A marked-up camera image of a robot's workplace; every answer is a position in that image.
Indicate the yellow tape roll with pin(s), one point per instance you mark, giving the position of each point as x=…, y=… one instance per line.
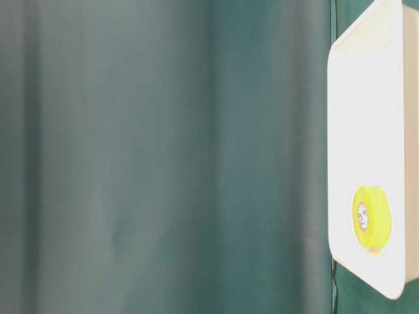
x=372, y=218

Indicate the white plastic tray case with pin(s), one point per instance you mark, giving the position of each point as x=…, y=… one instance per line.
x=372, y=140

